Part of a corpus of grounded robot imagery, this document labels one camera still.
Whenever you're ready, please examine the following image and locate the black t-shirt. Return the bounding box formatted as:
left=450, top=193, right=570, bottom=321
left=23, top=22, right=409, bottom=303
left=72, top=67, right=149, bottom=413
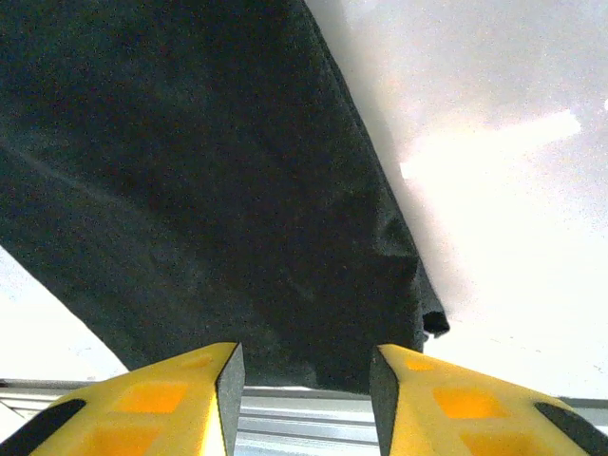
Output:
left=0, top=0, right=450, bottom=395

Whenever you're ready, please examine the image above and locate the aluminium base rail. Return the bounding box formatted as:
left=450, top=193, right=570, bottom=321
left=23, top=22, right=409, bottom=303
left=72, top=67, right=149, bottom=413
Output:
left=0, top=378, right=608, bottom=456

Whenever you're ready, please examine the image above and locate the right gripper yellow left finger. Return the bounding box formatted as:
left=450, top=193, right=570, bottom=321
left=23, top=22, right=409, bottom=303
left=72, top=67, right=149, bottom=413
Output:
left=0, top=341, right=246, bottom=456

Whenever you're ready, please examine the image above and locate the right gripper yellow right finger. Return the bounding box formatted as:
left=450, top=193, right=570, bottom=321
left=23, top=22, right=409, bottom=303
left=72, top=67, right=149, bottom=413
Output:
left=369, top=343, right=608, bottom=456

